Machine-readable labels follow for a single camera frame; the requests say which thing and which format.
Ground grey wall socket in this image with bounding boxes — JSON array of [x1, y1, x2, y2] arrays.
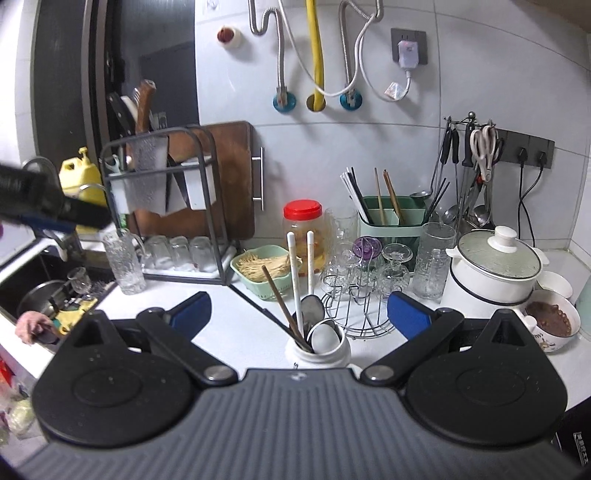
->
[[391, 28, 428, 65]]

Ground floral ceramic bowl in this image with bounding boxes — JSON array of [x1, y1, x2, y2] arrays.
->
[[525, 290, 581, 354]]

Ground white power cord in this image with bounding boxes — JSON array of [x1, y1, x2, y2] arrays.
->
[[355, 14, 414, 103]]

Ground steel pot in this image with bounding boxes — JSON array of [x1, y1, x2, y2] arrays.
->
[[16, 279, 70, 324]]

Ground green plastic basket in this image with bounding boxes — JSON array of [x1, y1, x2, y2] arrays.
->
[[230, 244, 303, 302]]

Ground textured glass tumbler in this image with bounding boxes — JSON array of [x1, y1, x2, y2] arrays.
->
[[323, 208, 360, 259], [102, 229, 147, 296]]

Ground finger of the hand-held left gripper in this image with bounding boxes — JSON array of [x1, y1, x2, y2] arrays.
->
[[0, 162, 112, 233]]

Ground steel ladle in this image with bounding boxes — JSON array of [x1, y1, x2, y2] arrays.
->
[[409, 131, 451, 200]]

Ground small glass goblet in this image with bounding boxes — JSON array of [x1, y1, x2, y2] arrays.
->
[[67, 267, 93, 296]]

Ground pink rag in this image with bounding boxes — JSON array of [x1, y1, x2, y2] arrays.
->
[[14, 310, 52, 347]]

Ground steel kitchen sink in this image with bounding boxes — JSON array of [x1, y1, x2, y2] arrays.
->
[[0, 247, 118, 358]]

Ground dark glass window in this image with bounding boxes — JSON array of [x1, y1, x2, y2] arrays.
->
[[32, 0, 200, 195]]

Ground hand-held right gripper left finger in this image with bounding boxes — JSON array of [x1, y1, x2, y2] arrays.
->
[[69, 291, 238, 387]]

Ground yellow gas hose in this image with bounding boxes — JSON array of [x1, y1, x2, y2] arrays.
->
[[305, 0, 328, 112]]

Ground green utensil caddy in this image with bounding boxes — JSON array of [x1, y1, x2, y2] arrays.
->
[[359, 196, 428, 252]]

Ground wooden cutting board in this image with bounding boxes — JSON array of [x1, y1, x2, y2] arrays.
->
[[127, 121, 265, 241]]

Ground large steel spoon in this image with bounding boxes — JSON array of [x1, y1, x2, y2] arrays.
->
[[300, 294, 325, 329]]

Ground plain white bowl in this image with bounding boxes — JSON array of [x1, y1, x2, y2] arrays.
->
[[538, 271, 574, 301]]

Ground red white wall hook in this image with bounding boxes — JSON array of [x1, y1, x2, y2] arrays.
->
[[217, 25, 244, 50]]

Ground wire glass rack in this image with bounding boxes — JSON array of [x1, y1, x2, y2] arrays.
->
[[321, 235, 398, 340]]

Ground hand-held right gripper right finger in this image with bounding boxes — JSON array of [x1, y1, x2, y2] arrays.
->
[[360, 291, 536, 385]]

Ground wooden-handled knife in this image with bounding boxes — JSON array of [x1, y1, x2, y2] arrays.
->
[[135, 79, 158, 136]]

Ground black chopstick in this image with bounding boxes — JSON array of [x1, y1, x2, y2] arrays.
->
[[230, 284, 315, 354], [429, 181, 452, 219], [425, 180, 448, 220]]

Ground white-handled scissors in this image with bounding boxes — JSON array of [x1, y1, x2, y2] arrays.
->
[[470, 126, 500, 183]]

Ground speckled cooker lid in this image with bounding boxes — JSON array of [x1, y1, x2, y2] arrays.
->
[[457, 225, 543, 283]]

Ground black-handled knife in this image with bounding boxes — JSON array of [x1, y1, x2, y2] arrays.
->
[[107, 91, 132, 139]]

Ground pale crumpled bag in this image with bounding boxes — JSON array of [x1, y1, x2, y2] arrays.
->
[[0, 360, 40, 444]]

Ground black dish rack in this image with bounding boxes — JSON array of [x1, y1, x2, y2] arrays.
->
[[99, 124, 236, 283]]

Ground tall textured glass mug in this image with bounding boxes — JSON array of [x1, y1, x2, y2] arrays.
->
[[412, 222, 458, 300]]

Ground red-lid plastic jar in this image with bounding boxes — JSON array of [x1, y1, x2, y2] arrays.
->
[[283, 199, 329, 273]]

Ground yellow plastic jug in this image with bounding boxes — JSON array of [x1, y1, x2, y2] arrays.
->
[[59, 147, 109, 208]]

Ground bundle of pale dried noodles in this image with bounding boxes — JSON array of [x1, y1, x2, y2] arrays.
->
[[236, 251, 303, 282]]

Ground white plug adaptor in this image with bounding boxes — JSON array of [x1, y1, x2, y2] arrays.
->
[[397, 41, 419, 71]]

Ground yellow cloth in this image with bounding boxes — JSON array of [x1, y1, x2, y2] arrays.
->
[[53, 298, 100, 334]]

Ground white electric cooker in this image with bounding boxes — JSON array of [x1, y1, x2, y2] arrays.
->
[[444, 225, 551, 334]]

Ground row of hanging kitchen utensils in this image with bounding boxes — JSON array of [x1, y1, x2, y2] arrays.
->
[[429, 113, 497, 229]]

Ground black power plug cable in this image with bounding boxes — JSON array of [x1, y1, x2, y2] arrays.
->
[[516, 147, 536, 252], [531, 151, 550, 204]]

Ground steel faucet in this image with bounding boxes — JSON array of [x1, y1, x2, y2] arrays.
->
[[21, 157, 109, 259]]

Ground clear drinking glass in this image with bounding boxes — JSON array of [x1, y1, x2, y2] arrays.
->
[[148, 235, 174, 271], [189, 235, 218, 273], [169, 235, 195, 271]]

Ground white ceramic jar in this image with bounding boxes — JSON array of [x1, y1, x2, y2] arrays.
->
[[285, 323, 365, 370]]

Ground corrugated steel hose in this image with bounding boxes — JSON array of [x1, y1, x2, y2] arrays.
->
[[248, 0, 291, 100], [338, 0, 385, 100]]

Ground dark wall power strip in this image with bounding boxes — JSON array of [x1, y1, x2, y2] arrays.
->
[[496, 129, 555, 168]]

